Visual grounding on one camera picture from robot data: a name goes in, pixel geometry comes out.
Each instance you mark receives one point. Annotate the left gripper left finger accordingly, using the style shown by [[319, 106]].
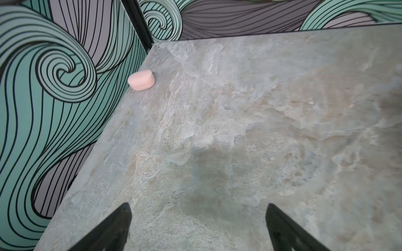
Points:
[[110, 235]]

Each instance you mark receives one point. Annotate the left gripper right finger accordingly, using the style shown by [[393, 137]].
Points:
[[287, 235]]

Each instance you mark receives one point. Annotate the small pink eraser blob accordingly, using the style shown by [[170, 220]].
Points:
[[142, 80]]

